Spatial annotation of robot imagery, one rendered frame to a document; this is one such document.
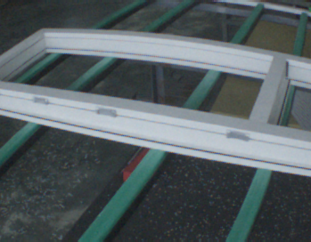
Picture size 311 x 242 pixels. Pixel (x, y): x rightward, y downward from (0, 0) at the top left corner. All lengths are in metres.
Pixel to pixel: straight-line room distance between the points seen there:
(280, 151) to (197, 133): 0.19
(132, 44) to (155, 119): 0.49
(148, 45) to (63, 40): 0.32
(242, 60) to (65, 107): 0.53
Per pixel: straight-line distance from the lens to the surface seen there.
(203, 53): 1.32
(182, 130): 0.94
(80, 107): 1.03
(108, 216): 0.80
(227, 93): 1.66
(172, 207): 1.22
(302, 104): 1.64
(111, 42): 1.43
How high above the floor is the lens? 1.41
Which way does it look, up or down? 31 degrees down
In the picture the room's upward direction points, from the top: 4 degrees counter-clockwise
